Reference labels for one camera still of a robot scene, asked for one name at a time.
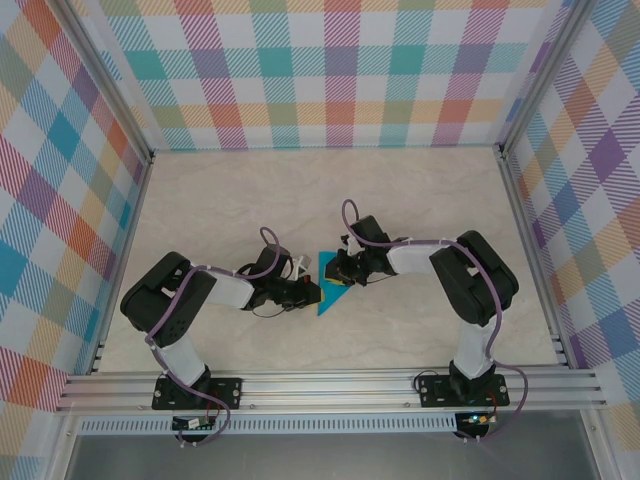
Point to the blue paper sheet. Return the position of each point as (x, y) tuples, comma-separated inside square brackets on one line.
[(332, 300)]

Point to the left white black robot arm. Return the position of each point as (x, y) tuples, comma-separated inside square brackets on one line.
[(227, 290)]

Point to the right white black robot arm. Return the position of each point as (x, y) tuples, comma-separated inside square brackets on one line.
[(412, 257)]

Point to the small black circuit board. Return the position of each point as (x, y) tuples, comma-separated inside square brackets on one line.
[(192, 424)]

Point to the circuit board with green light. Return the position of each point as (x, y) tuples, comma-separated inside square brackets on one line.
[(477, 419)]

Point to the aluminium mounting rail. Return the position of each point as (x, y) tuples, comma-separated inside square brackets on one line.
[(325, 390)]

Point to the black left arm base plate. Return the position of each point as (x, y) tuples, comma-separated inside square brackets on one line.
[(227, 392)]

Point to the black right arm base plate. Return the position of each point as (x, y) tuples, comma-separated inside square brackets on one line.
[(435, 392)]

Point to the aluminium side rail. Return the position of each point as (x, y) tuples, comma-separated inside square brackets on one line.
[(125, 250), (531, 250)]

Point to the aluminium frame post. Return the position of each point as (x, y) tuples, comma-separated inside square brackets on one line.
[(545, 75), (107, 82)]

